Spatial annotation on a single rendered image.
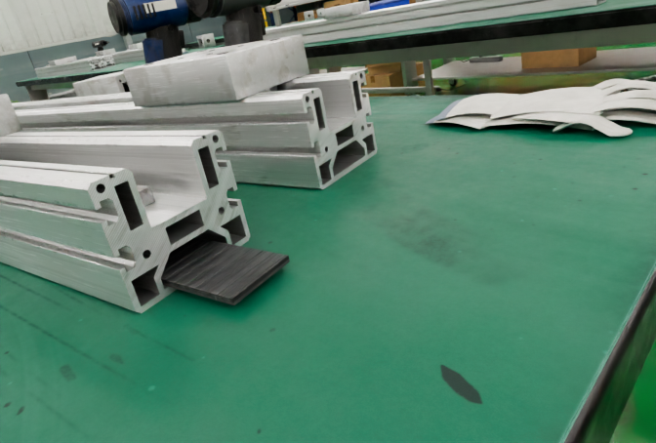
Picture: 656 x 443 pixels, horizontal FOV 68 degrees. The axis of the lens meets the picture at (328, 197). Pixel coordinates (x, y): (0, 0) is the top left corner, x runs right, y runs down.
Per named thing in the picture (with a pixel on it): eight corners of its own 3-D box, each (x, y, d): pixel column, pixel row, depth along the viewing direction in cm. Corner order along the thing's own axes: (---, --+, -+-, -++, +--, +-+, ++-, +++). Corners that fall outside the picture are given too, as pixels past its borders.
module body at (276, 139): (-24, 162, 90) (-46, 117, 87) (29, 144, 97) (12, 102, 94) (320, 190, 43) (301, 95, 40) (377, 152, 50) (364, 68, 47)
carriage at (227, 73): (143, 131, 54) (121, 69, 52) (215, 104, 62) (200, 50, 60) (244, 130, 45) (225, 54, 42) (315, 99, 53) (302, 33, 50)
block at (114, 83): (81, 132, 101) (63, 85, 97) (113, 117, 111) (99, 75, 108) (124, 125, 98) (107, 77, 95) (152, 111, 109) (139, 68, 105)
